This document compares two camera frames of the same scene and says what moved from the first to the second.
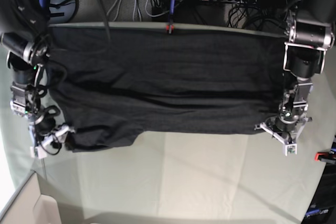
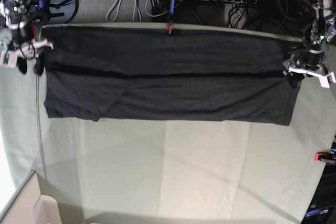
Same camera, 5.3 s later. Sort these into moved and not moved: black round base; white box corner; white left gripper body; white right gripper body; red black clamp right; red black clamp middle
Moved: white left gripper body; white right gripper body
Not moved: white box corner; red black clamp right; red black clamp middle; black round base
